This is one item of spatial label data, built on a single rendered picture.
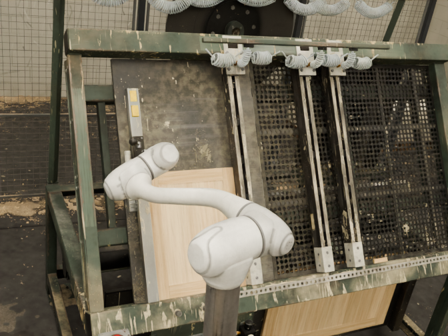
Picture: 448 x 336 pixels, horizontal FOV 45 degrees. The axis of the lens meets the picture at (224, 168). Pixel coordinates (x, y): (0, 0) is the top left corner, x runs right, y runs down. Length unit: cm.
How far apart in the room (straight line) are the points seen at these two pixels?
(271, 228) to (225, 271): 19
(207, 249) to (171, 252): 104
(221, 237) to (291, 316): 177
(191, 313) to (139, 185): 82
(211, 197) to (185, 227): 77
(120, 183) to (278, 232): 61
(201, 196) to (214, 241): 34
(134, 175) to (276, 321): 154
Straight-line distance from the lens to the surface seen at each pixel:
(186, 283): 252
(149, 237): 244
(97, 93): 256
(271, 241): 158
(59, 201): 337
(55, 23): 296
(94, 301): 238
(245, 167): 261
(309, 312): 326
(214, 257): 147
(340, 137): 293
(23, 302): 388
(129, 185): 190
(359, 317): 356
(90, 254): 237
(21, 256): 429
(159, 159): 193
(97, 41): 248
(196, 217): 254
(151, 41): 255
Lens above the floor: 248
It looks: 25 degrees down
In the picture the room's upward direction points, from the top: 9 degrees clockwise
